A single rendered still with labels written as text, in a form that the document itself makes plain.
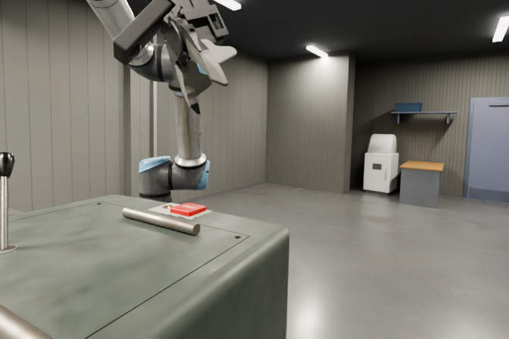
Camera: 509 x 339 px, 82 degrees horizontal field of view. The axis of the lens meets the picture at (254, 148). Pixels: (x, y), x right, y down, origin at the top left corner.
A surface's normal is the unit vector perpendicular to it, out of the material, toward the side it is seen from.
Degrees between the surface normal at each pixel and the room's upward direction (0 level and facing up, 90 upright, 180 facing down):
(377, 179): 90
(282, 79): 90
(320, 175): 90
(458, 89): 90
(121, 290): 0
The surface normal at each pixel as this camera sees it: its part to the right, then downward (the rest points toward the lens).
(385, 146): -0.58, -0.28
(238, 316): 0.87, 0.06
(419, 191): -0.56, 0.05
